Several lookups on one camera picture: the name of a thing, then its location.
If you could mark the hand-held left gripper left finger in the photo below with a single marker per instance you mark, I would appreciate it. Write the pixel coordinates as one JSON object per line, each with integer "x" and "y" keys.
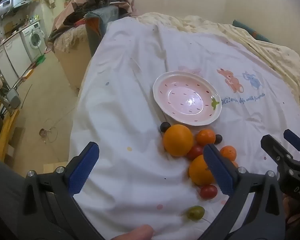
{"x": 83, "y": 166}

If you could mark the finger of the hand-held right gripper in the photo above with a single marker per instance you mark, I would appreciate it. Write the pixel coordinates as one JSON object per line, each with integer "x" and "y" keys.
{"x": 275, "y": 147}
{"x": 296, "y": 140}

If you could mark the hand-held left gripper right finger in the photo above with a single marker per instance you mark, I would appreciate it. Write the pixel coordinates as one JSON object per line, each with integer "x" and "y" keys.
{"x": 218, "y": 170}

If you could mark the large orange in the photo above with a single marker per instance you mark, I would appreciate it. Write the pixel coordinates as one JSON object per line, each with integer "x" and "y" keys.
{"x": 178, "y": 140}
{"x": 200, "y": 171}

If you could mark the red cherry tomato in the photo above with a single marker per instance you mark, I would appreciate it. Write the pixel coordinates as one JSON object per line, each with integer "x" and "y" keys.
{"x": 195, "y": 151}
{"x": 208, "y": 191}

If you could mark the dark grape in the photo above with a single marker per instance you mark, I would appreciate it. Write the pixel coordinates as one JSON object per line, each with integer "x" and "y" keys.
{"x": 165, "y": 127}
{"x": 218, "y": 138}

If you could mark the green grape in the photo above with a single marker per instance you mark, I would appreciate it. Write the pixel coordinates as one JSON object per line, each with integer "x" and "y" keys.
{"x": 195, "y": 213}

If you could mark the pink strawberry-pattern plate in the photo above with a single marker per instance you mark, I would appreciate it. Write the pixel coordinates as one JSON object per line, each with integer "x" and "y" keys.
{"x": 186, "y": 98}

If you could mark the person's right hand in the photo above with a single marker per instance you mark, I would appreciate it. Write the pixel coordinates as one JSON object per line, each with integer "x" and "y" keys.
{"x": 290, "y": 208}

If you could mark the person's left hand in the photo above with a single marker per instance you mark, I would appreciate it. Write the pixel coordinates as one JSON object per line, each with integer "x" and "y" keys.
{"x": 135, "y": 233}

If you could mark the person's grey trouser leg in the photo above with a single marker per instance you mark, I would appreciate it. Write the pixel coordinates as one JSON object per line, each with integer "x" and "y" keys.
{"x": 5, "y": 195}

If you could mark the yellow wooden chair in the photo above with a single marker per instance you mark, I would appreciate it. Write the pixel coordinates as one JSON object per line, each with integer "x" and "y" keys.
{"x": 2, "y": 127}

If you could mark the white printed bed sheet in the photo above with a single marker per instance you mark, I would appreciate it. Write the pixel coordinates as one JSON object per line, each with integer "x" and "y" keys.
{"x": 140, "y": 92}

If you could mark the cream quilt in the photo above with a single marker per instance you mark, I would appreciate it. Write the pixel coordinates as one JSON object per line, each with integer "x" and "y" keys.
{"x": 272, "y": 47}

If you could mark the green dustpan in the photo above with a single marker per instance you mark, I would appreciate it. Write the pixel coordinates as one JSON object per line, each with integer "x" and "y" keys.
{"x": 41, "y": 59}

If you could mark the teal pillow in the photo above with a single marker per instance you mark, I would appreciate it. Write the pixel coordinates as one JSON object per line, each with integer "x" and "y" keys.
{"x": 250, "y": 31}

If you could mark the white kitchen cabinet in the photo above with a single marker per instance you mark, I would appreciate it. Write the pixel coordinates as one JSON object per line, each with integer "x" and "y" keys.
{"x": 11, "y": 55}

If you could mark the white washing machine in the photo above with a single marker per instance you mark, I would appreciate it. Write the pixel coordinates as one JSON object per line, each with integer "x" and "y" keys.
{"x": 34, "y": 38}

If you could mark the teal cushion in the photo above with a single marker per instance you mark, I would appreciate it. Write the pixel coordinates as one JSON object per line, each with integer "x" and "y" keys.
{"x": 100, "y": 22}

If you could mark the pile of clothes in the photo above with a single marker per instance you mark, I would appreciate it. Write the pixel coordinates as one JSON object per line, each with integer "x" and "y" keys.
{"x": 90, "y": 2}

